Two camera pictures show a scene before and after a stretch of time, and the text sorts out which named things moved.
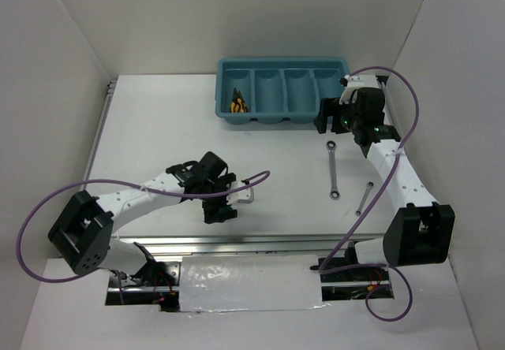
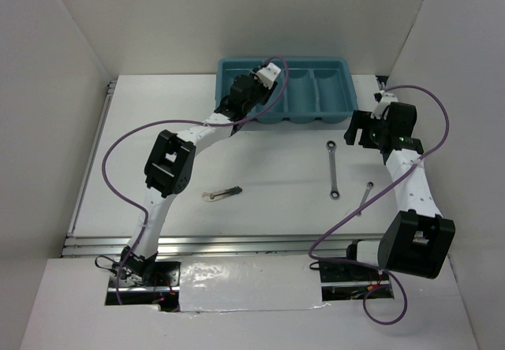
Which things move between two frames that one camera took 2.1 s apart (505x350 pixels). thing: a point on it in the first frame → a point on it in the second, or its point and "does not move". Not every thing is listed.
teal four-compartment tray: [272, 90] does not move
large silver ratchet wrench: [334, 193] does not move
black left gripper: [211, 212] → [267, 92]
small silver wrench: [369, 185] does not move
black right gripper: [326, 109] → [357, 121]
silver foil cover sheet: [253, 282] does not move
